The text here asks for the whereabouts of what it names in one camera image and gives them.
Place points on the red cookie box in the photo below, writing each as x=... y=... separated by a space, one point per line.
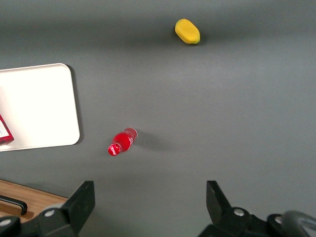
x=5 y=134

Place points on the yellow toy lemon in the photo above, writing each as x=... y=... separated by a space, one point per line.
x=187 y=30

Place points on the wooden drawer cabinet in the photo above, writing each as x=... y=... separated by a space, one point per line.
x=49 y=197

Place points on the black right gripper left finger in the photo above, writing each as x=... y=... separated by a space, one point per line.
x=79 y=205

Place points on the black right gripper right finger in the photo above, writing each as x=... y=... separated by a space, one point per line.
x=219 y=209

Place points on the cream rectangular tray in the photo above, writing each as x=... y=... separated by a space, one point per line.
x=37 y=106

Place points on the small red soda bottle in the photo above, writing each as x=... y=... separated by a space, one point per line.
x=122 y=142

